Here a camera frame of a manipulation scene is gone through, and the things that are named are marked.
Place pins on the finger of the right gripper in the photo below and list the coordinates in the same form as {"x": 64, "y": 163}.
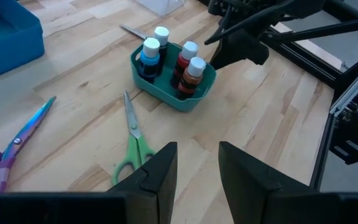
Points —
{"x": 225, "y": 57}

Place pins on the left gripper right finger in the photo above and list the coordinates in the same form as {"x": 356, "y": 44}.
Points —
{"x": 275, "y": 205}

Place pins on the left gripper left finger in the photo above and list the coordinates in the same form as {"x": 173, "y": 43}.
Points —
{"x": 89, "y": 208}

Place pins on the orange paint bottle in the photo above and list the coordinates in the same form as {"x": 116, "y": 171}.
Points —
{"x": 194, "y": 77}

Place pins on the red paint bottle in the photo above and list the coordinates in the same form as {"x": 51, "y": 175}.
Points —
{"x": 185, "y": 59}

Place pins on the black paint bottle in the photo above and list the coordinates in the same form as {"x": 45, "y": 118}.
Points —
{"x": 162, "y": 34}

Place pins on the small teal basket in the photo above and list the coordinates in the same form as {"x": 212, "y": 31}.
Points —
{"x": 166, "y": 93}

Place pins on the blue paint bottle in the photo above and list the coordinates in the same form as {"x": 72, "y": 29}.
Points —
{"x": 149, "y": 62}

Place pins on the green scissors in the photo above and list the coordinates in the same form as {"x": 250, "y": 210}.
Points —
{"x": 132, "y": 124}

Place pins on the red black scissors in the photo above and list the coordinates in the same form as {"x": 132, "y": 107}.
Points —
{"x": 134, "y": 31}

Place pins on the purple scissors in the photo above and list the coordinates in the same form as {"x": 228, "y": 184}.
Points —
{"x": 20, "y": 137}

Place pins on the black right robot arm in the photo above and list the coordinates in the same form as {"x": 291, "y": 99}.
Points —
{"x": 259, "y": 6}

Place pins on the clear plastic container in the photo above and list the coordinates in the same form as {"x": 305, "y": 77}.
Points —
{"x": 163, "y": 6}

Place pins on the blue rectangular bin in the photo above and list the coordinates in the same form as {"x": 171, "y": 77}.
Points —
{"x": 8, "y": 46}

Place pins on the black aluminium table frame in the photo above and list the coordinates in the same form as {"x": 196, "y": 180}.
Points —
{"x": 309, "y": 60}

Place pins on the grey metal bracket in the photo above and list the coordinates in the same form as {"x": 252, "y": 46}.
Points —
{"x": 350, "y": 93}

